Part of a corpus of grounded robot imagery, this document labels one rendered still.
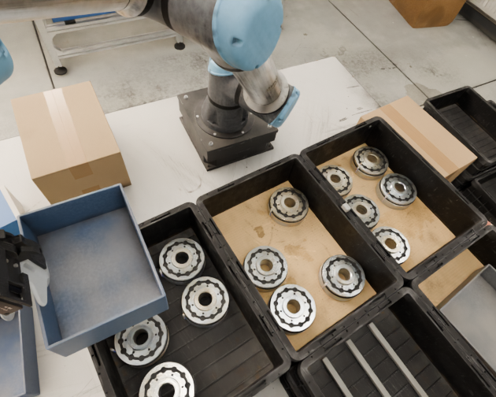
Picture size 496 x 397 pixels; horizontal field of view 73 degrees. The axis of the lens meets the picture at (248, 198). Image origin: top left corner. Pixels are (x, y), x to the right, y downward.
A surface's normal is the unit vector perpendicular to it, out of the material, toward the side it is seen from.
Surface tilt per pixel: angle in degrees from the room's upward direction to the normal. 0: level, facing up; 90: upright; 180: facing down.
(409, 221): 0
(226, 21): 62
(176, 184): 0
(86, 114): 0
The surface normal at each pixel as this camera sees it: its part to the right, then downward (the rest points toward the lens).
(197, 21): -0.53, 0.58
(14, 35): 0.11, -0.52
